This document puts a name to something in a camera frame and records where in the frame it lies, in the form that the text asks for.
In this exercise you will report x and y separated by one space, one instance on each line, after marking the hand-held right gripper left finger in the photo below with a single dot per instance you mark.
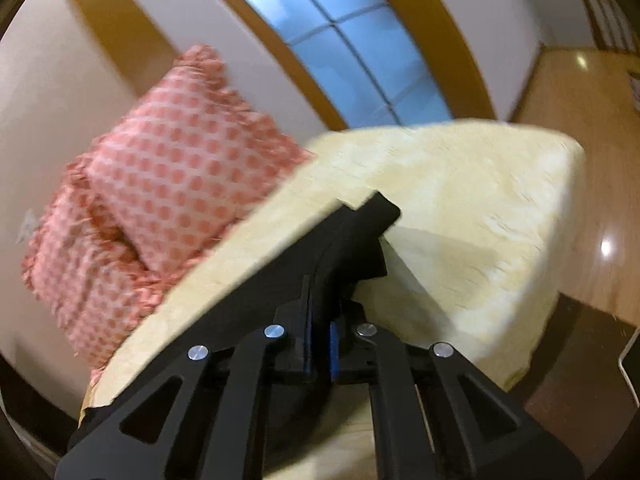
311 352

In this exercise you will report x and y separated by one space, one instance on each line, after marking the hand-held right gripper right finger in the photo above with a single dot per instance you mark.
334 355

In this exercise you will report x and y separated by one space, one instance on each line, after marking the black pants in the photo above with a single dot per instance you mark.
300 255

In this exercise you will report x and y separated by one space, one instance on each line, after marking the pink dotted pillow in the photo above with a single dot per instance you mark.
190 160
85 285

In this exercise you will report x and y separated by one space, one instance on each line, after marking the dark brown rug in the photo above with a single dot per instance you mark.
575 360

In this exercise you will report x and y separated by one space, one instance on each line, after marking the wooden framed window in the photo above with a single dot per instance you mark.
350 60

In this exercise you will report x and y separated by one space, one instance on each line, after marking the wooden lattice door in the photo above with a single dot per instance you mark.
605 15

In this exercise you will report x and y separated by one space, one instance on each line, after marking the white metal frame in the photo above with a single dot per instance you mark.
620 360

